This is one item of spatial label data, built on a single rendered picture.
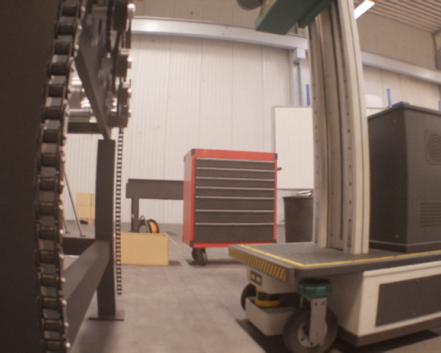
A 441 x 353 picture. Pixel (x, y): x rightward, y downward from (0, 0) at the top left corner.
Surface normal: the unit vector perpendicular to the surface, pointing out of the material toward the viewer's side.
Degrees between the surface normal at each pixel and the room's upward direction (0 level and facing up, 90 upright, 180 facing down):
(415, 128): 90
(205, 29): 90
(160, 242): 90
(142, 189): 90
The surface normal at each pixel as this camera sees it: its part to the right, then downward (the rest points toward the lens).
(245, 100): 0.23, -0.07
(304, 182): -0.20, -0.07
